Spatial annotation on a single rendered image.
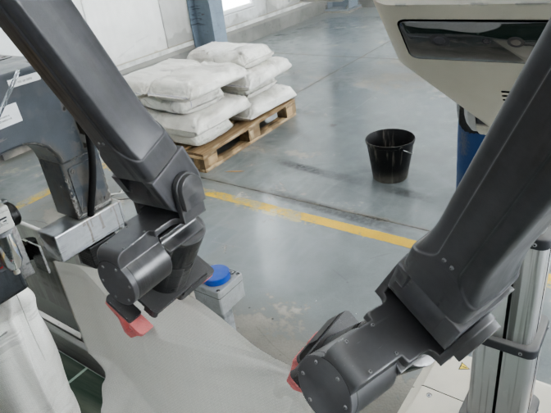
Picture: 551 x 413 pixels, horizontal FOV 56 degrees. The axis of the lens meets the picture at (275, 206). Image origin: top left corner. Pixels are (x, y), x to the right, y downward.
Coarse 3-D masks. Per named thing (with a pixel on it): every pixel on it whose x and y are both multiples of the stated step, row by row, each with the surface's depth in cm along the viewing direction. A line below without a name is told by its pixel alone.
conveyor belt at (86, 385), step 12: (72, 360) 161; (72, 372) 156; (84, 372) 155; (72, 384) 152; (84, 384) 151; (96, 384) 151; (84, 396) 147; (96, 396) 147; (84, 408) 143; (96, 408) 143
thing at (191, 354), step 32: (64, 288) 87; (96, 288) 78; (96, 320) 87; (160, 320) 81; (192, 320) 75; (224, 320) 67; (96, 352) 93; (128, 352) 78; (160, 352) 69; (192, 352) 66; (224, 352) 64; (256, 352) 63; (128, 384) 88; (160, 384) 74; (192, 384) 69; (224, 384) 67; (256, 384) 64; (288, 384) 61
